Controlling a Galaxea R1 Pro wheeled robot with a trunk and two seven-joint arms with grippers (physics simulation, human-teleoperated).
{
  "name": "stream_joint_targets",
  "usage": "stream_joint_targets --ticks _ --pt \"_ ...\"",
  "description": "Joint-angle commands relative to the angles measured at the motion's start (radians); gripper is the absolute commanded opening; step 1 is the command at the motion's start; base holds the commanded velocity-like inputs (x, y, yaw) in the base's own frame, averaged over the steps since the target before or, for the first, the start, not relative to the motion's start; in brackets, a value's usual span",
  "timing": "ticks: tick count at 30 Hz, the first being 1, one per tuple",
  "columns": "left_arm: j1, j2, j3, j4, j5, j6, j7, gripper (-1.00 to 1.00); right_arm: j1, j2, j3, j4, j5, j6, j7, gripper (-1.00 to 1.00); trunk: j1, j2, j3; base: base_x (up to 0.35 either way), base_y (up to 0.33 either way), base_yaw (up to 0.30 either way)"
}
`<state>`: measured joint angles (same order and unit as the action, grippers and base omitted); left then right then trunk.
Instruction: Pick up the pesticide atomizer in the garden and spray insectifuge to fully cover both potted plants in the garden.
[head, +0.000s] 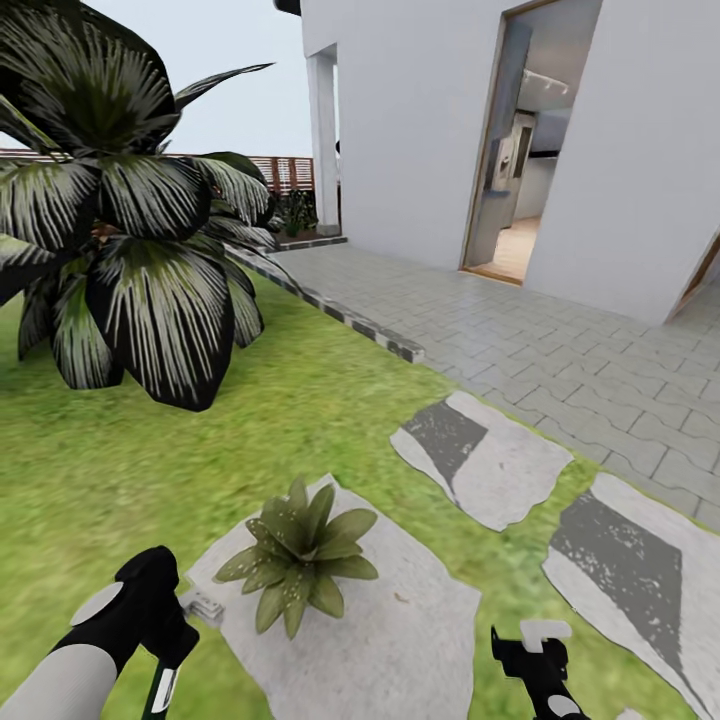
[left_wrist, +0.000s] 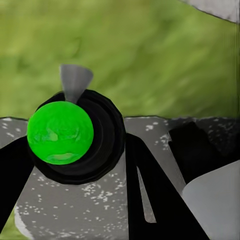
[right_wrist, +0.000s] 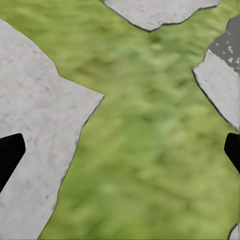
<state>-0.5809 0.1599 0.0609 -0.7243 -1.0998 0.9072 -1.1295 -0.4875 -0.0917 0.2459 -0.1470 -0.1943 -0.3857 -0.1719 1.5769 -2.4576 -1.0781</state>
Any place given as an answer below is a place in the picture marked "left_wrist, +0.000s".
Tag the insectifuge atomizer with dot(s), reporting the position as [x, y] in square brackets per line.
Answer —
[77, 136]

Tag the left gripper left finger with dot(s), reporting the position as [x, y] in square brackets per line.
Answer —
[16, 166]

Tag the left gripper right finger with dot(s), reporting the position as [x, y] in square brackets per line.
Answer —
[174, 220]

